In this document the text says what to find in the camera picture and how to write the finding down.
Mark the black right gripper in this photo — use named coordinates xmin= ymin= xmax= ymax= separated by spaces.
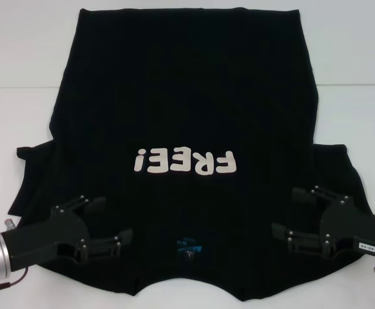
xmin=271 ymin=185 xmax=375 ymax=259

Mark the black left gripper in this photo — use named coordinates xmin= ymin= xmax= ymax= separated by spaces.
xmin=8 ymin=194 xmax=134 ymax=268

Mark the black t-shirt with FREE print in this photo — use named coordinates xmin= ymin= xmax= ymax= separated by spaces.
xmin=7 ymin=8 xmax=374 ymax=293

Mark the dark red left arm cable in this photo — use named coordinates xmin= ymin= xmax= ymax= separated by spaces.
xmin=0 ymin=266 xmax=31 ymax=288

